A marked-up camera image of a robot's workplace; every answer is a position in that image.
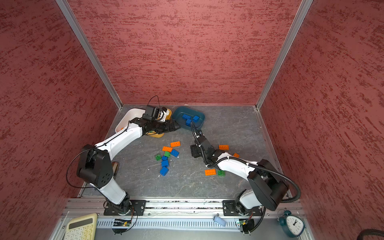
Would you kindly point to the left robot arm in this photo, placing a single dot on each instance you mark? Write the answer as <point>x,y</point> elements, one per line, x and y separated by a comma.
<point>95,164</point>

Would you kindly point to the white plastic bin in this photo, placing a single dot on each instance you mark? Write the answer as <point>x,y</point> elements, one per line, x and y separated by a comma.
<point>130,115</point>

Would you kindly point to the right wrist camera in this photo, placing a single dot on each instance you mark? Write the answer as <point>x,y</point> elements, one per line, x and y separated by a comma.
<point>195,133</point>

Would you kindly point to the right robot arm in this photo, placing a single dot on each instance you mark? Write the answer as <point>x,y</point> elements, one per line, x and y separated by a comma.
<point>269,188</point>

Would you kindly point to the teal alarm clock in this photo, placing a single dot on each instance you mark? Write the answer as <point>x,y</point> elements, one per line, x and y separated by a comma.
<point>292,225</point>

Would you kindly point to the yellow plastic bin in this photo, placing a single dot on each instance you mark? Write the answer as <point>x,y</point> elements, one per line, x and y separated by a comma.
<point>162,126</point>

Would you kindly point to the blue long lego brick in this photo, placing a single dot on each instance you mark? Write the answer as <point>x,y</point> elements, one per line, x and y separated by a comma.
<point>186,117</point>

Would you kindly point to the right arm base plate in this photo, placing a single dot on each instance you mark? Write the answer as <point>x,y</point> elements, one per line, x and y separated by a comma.
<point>233,208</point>

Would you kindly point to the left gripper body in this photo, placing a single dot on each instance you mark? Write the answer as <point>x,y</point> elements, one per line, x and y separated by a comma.
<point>161,126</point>

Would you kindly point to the teal plastic bin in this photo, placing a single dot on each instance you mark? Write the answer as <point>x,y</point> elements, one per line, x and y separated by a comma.
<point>177,116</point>

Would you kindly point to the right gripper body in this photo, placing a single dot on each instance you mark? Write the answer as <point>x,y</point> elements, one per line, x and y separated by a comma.
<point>196,152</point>

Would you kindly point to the cream calculator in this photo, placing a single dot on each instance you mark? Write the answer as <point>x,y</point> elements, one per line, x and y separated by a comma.
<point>82,228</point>

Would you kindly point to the plaid pouch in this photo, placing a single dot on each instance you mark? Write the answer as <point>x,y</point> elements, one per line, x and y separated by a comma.
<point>115,166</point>

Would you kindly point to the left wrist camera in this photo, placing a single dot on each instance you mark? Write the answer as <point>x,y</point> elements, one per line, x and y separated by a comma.
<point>153,113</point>

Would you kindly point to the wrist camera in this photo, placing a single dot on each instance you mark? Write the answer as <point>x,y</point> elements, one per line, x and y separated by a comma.
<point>195,133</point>
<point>153,113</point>

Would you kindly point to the small blue cylinder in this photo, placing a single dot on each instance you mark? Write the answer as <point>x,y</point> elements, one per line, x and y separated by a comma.
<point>217,219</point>

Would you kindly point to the large orange lego plate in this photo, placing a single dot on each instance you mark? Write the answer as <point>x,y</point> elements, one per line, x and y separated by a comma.
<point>167,149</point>

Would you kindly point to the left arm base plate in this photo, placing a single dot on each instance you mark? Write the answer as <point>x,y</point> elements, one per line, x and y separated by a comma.
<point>126,208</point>

